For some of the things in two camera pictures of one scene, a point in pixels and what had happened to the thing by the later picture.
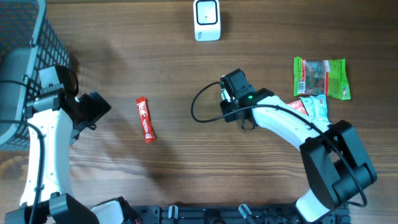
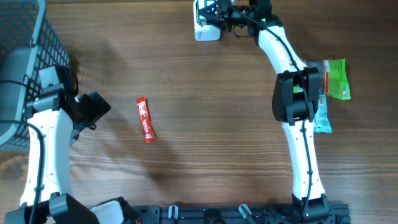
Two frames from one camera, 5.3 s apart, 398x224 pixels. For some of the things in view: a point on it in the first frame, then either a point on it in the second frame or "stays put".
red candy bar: x=148 y=130 stays put
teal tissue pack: x=316 y=106 stays put
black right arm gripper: x=232 y=112 to x=224 y=14
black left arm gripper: x=94 y=109 stays put
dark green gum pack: x=225 y=95 to x=211 y=11
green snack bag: x=321 y=77 stays put
